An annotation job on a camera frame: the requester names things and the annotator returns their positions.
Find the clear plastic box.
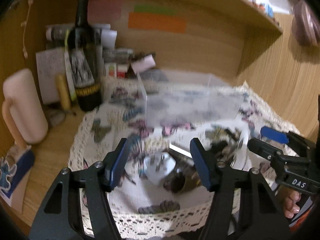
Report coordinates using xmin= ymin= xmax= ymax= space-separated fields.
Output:
xmin=137 ymin=69 xmax=244 ymax=127

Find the white handwritten note paper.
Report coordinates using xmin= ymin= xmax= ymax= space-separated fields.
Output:
xmin=36 ymin=47 xmax=66 ymax=105

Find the stack of books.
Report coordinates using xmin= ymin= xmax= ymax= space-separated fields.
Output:
xmin=103 ymin=48 xmax=135 ymax=78

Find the green sticky note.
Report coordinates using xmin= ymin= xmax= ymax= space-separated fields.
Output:
xmin=134 ymin=4 xmax=176 ymax=16

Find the butterfly print lace cloth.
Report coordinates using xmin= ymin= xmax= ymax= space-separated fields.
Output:
xmin=68 ymin=78 xmax=297 ymax=239

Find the right hand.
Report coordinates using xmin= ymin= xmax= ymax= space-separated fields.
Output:
xmin=283 ymin=188 xmax=301 ymax=219

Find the blue cartoon box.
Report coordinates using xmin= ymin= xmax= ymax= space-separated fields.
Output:
xmin=1 ymin=145 xmax=35 ymax=213

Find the pink sticky note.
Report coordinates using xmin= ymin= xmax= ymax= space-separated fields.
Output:
xmin=88 ymin=0 xmax=123 ymax=23

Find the small white cardboard box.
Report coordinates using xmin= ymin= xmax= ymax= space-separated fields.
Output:
xmin=131 ymin=54 xmax=156 ymax=74

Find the white power adapter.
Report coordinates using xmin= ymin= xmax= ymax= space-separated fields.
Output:
xmin=143 ymin=152 xmax=176 ymax=186

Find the orange sticky note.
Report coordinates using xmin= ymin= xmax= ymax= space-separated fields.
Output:
xmin=128 ymin=12 xmax=187 ymax=34

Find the dark wine bottle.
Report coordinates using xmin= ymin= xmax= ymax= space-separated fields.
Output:
xmin=68 ymin=0 xmax=102 ymax=112

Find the yellow candle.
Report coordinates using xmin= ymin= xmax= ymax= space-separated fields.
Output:
xmin=55 ymin=74 xmax=71 ymax=111

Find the pink ceramic mug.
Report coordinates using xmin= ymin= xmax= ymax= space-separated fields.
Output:
xmin=2 ymin=68 xmax=48 ymax=148

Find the pink curtain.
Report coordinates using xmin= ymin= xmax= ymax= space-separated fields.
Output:
xmin=289 ymin=0 xmax=319 ymax=47

